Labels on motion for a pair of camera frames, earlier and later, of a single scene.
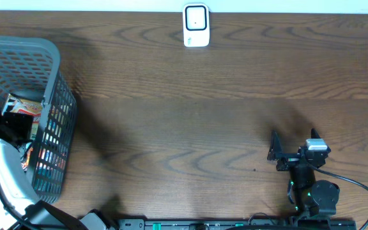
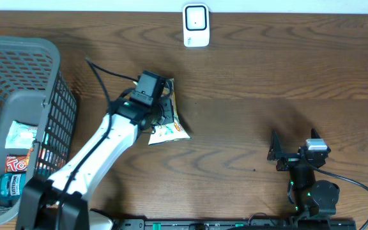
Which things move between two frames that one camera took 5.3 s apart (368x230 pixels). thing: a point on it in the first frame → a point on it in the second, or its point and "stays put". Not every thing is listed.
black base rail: (239, 223) stays put
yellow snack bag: (16, 105) → (173, 131)
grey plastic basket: (30, 67) stays put
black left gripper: (16, 119) → (169, 114)
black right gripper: (276, 153) stays put
